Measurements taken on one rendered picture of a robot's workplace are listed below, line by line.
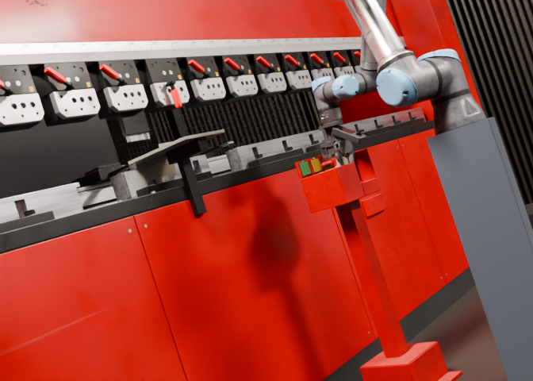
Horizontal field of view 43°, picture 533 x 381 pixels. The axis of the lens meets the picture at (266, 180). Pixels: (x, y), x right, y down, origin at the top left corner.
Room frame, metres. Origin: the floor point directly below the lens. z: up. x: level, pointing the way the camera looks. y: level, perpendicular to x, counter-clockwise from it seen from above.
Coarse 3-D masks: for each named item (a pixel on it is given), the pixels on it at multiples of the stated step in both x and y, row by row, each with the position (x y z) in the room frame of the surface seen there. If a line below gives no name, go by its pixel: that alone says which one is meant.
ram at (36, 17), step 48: (0, 0) 1.89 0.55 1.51; (48, 0) 2.02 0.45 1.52; (96, 0) 2.16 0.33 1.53; (144, 0) 2.33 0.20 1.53; (192, 0) 2.52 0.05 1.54; (240, 0) 2.76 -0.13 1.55; (288, 0) 3.04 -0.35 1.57; (336, 0) 3.38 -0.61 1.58; (192, 48) 2.46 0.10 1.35; (240, 48) 2.68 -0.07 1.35; (288, 48) 2.94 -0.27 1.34; (336, 48) 3.26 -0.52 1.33
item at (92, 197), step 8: (208, 160) 2.77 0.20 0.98; (216, 160) 2.80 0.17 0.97; (224, 160) 2.84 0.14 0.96; (216, 168) 2.79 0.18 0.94; (224, 168) 2.83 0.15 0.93; (216, 176) 2.78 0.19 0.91; (96, 184) 2.32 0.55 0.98; (104, 184) 2.34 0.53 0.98; (80, 192) 2.25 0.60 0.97; (88, 192) 2.28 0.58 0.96; (96, 192) 2.30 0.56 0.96; (104, 192) 2.33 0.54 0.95; (112, 192) 2.35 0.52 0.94; (80, 200) 2.25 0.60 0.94; (88, 200) 2.27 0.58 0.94; (96, 200) 2.29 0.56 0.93; (104, 200) 2.32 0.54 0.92; (112, 200) 2.36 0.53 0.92; (88, 208) 2.27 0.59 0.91
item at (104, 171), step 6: (96, 168) 2.29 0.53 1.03; (102, 168) 2.30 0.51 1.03; (108, 168) 2.30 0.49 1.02; (114, 168) 2.32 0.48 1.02; (120, 168) 2.27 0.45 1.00; (126, 168) 2.27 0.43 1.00; (90, 174) 2.29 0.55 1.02; (96, 174) 2.28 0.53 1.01; (102, 174) 2.28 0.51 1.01; (108, 174) 2.30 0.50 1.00; (114, 174) 2.32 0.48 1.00; (84, 180) 2.32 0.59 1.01; (90, 180) 2.30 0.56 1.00; (96, 180) 2.28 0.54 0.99; (102, 180) 2.28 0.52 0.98; (108, 180) 2.34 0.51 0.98; (84, 186) 2.33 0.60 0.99
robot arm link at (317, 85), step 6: (324, 78) 2.30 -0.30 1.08; (330, 78) 2.31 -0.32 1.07; (312, 84) 2.32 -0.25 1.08; (318, 84) 2.30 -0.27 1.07; (324, 84) 2.37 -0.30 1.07; (318, 90) 2.30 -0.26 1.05; (318, 96) 2.31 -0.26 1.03; (318, 102) 2.32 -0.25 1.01; (324, 102) 2.30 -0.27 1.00; (330, 102) 2.29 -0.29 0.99; (336, 102) 2.31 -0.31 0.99; (318, 108) 2.33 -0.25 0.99; (324, 108) 2.31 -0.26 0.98; (330, 108) 2.30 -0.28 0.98
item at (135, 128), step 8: (128, 112) 2.19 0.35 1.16; (136, 112) 2.21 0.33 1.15; (120, 120) 2.17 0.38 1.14; (128, 120) 2.18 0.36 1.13; (136, 120) 2.20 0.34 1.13; (144, 120) 2.23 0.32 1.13; (128, 128) 2.17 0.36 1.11; (136, 128) 2.20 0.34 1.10; (144, 128) 2.22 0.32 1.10; (128, 136) 2.17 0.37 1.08; (136, 136) 2.20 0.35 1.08; (144, 136) 2.23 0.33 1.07
